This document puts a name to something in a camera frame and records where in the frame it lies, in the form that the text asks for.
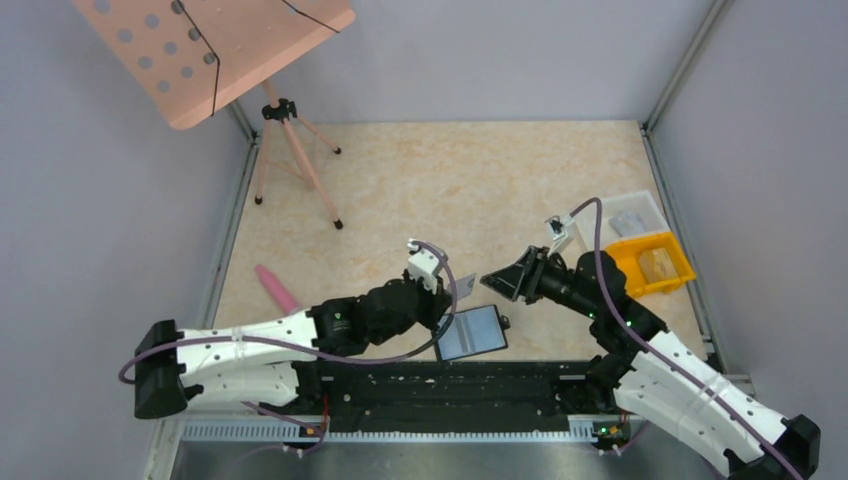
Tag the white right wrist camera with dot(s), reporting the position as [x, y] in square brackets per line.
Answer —
[561, 231]

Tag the pink music stand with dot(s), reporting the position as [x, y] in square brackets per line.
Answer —
[195, 57]

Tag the white plastic bin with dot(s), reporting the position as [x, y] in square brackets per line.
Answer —
[640, 201]

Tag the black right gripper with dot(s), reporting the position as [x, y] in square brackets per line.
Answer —
[524, 276]

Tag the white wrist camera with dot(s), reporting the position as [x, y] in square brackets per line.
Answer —
[425, 263]
[561, 231]

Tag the silver VIP card in bin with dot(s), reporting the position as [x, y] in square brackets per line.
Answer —
[628, 224]

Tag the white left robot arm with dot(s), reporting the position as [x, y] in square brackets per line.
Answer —
[175, 370]

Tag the gold VIP card in bin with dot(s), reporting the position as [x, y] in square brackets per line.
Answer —
[657, 265]

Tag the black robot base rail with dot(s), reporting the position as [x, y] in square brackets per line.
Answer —
[466, 397]

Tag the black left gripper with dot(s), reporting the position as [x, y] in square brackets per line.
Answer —
[438, 303]

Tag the pink marker pen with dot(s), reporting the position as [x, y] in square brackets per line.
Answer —
[281, 296]

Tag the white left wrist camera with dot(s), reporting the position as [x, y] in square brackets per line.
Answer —
[425, 263]

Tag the black leather card holder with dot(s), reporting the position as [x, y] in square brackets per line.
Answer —
[473, 332]

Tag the yellow plastic bin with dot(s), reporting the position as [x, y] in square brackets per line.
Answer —
[626, 253]

